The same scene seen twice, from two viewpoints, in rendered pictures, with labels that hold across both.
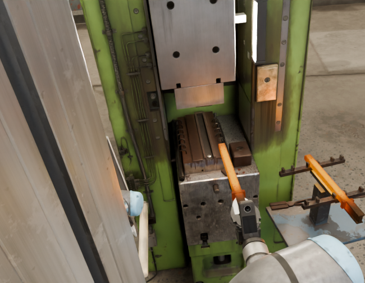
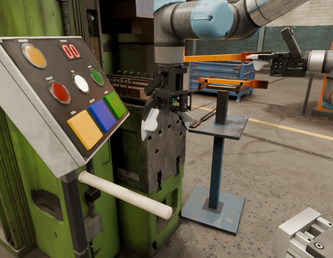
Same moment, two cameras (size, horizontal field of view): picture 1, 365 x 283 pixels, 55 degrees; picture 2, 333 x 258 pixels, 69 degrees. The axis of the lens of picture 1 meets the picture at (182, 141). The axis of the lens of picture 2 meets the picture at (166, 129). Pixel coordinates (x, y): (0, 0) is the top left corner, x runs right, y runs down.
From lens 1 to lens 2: 1.28 m
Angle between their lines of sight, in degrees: 51
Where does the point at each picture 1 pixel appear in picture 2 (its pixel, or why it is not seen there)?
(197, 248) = (154, 195)
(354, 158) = not seen: hidden behind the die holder
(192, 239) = (152, 183)
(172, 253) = (109, 239)
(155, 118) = (94, 47)
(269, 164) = not seen: hidden behind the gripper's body
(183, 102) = (141, 9)
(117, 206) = not seen: outside the picture
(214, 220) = (165, 152)
